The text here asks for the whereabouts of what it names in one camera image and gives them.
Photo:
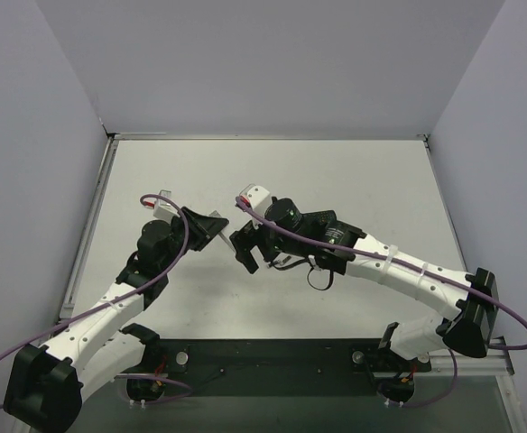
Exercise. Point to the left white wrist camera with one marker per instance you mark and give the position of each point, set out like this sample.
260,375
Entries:
164,211

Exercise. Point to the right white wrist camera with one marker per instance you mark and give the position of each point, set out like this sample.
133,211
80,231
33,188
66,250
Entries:
257,198

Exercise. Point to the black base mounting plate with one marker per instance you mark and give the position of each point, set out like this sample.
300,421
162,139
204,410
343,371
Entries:
344,367

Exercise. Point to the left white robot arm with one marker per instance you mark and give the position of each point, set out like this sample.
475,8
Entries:
49,384

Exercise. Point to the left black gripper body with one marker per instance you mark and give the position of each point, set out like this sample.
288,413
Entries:
191,230

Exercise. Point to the black tv remote control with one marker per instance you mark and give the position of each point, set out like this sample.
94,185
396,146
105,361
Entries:
318,221

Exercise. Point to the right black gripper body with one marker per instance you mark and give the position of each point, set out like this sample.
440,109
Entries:
254,237

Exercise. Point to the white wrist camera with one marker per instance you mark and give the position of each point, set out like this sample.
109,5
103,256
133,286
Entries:
164,211
257,198

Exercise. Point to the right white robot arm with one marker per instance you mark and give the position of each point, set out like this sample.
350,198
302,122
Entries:
462,318

